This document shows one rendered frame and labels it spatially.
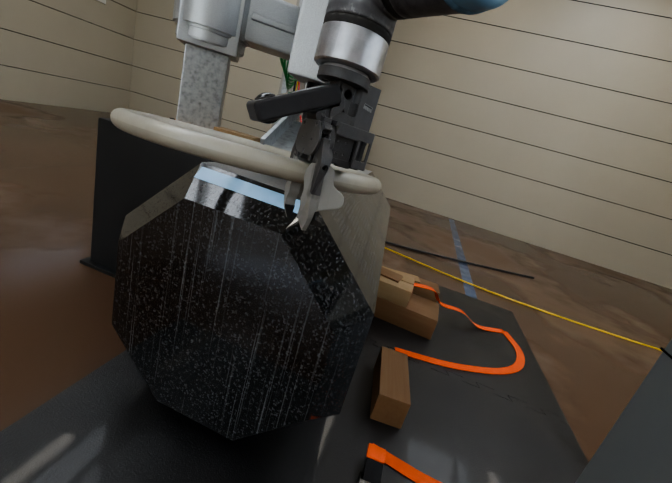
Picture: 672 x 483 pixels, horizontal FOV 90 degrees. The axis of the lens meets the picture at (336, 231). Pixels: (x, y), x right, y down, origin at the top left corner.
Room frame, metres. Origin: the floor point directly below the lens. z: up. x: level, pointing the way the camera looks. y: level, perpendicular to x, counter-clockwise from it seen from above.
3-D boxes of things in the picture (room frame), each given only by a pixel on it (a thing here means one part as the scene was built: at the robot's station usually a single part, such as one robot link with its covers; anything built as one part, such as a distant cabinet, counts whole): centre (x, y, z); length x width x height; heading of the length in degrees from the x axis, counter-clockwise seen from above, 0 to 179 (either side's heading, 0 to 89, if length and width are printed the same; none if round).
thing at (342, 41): (0.49, 0.05, 1.08); 0.10 x 0.09 x 0.05; 32
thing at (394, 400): (1.16, -0.38, 0.07); 0.30 x 0.12 x 0.12; 175
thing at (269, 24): (1.82, 0.63, 1.35); 0.74 x 0.34 x 0.25; 110
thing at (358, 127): (0.49, 0.04, 0.99); 0.09 x 0.08 x 0.12; 122
